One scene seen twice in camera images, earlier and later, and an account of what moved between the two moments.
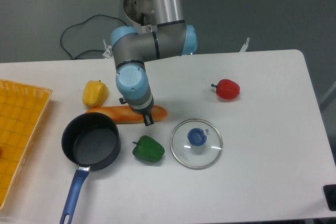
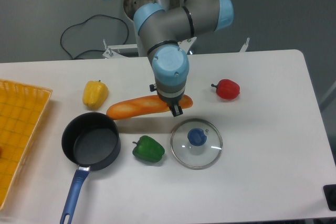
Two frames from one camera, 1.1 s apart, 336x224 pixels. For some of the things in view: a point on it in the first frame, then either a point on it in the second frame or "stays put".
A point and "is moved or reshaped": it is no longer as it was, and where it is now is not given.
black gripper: x=144 y=109 to x=171 y=96
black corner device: x=329 y=192 stays put
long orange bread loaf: x=125 y=115 is moved or reshaped
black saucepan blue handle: x=92 y=141 stays put
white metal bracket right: x=244 y=46 stays put
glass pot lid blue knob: x=196 y=144 stays put
